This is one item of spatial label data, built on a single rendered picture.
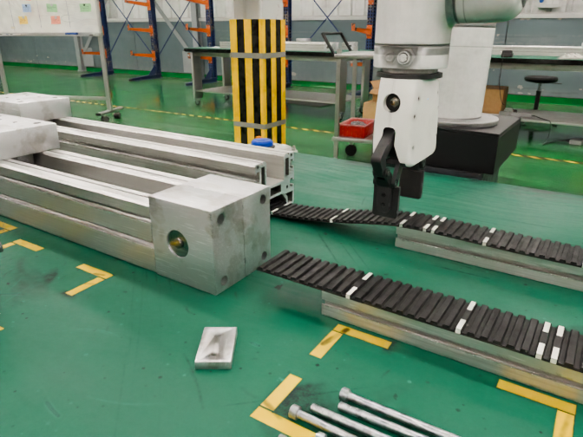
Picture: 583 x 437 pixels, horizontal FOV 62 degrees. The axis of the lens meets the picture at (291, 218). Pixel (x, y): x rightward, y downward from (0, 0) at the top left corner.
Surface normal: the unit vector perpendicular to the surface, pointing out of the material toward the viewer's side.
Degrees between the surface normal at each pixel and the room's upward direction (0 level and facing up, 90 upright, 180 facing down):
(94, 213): 90
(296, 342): 0
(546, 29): 90
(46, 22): 90
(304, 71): 90
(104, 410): 0
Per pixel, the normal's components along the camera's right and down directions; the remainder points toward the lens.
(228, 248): 0.84, 0.20
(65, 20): -0.22, 0.36
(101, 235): -0.54, 0.31
